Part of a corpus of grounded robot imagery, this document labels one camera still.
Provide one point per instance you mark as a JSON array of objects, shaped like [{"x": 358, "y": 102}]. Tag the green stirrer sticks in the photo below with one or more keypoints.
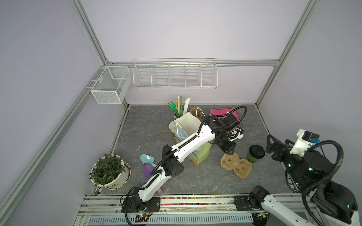
[{"x": 174, "y": 109}]

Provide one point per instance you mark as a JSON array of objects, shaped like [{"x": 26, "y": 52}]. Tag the white wrapped straws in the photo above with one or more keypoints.
[{"x": 186, "y": 105}]

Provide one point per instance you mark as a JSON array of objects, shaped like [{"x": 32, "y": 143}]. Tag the black coffee cup lid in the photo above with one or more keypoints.
[{"x": 256, "y": 151}]

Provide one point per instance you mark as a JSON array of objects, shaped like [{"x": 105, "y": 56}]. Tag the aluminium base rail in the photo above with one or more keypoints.
[{"x": 178, "y": 204}]

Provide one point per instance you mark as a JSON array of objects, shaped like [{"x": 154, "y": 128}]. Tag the purple pink toy shovel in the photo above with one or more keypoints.
[{"x": 147, "y": 169}]

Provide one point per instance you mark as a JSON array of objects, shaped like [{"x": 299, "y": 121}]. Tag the pink napkin stack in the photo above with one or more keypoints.
[{"x": 225, "y": 111}]

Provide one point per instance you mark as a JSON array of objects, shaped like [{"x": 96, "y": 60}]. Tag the green paper cup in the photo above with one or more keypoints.
[{"x": 253, "y": 159}]

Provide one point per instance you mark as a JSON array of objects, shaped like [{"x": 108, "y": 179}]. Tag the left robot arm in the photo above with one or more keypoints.
[{"x": 171, "y": 166}]

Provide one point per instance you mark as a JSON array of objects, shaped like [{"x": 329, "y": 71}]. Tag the potted green plant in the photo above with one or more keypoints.
[{"x": 110, "y": 172}]

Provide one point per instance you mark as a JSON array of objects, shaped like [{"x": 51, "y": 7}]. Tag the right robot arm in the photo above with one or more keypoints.
[{"x": 311, "y": 164}]

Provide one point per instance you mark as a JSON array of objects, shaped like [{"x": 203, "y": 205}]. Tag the small white wire basket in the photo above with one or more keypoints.
[{"x": 112, "y": 85}]

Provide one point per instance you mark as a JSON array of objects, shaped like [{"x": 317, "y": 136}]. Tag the painted paper gift bag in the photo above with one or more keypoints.
[{"x": 182, "y": 128}]

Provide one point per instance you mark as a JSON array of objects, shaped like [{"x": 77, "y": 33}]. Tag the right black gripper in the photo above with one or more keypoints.
[{"x": 286, "y": 150}]

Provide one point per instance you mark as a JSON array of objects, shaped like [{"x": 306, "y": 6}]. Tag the wide white wire basket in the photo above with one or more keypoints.
[{"x": 185, "y": 73}]

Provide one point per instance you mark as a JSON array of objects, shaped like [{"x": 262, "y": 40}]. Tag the teal toy shovel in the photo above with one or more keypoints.
[{"x": 147, "y": 159}]

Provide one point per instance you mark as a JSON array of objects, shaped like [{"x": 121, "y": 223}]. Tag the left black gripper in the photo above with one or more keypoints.
[{"x": 228, "y": 149}]

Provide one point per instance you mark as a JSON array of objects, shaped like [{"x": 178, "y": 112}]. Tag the single cardboard cup carrier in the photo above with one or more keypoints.
[{"x": 241, "y": 167}]

